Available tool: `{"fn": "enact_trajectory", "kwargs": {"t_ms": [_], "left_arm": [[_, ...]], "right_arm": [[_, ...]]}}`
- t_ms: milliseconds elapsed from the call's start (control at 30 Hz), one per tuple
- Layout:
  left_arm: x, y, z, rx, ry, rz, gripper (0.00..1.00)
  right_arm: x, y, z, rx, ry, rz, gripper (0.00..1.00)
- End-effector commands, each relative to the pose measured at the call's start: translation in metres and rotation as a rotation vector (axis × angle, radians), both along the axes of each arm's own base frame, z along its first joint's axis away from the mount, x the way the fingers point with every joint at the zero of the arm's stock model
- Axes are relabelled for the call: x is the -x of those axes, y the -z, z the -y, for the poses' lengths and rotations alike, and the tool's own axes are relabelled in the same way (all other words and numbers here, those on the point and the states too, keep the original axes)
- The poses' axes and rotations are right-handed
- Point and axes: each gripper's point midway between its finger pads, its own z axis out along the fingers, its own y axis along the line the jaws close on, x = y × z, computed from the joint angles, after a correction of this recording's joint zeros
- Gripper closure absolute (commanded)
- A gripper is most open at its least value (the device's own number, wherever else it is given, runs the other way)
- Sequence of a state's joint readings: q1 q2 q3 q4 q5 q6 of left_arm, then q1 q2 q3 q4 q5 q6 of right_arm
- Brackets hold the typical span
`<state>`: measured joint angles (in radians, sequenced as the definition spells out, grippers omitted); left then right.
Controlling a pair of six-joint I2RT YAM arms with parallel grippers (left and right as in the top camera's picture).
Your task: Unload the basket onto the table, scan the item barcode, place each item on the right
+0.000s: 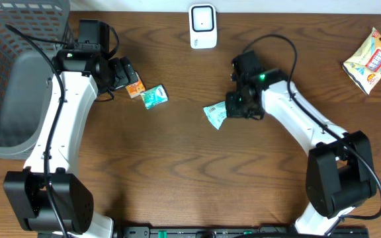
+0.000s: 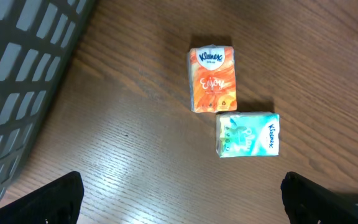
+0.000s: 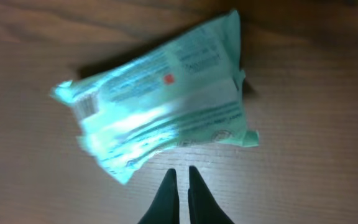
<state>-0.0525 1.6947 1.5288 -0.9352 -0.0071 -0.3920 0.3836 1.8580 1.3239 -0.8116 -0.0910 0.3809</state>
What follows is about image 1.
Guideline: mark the small orange tissue pack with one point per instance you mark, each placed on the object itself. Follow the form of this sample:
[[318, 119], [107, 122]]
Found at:
[[135, 89]]

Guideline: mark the white barcode scanner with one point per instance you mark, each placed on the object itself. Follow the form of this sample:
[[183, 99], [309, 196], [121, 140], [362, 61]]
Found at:
[[203, 26]]

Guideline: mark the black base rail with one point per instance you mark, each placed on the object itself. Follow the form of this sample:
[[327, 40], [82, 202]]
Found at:
[[205, 232]]

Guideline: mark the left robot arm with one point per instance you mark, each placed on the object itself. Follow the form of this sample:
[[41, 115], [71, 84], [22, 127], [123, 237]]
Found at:
[[47, 195]]

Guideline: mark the grey plastic mesh basket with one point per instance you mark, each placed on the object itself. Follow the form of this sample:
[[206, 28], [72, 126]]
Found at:
[[28, 28]]

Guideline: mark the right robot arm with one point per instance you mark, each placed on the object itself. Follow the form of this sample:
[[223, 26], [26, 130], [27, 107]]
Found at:
[[340, 171]]

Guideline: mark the small teal tissue pack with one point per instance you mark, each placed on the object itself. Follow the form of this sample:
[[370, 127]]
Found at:
[[154, 96]]

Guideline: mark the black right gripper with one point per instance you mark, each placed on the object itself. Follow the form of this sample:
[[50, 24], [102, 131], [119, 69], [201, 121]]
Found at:
[[231, 110]]

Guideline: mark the teal snack packet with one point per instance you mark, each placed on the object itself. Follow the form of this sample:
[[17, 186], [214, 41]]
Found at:
[[216, 114]]

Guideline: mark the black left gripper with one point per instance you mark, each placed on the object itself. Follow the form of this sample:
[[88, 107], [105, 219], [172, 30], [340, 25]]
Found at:
[[124, 74]]

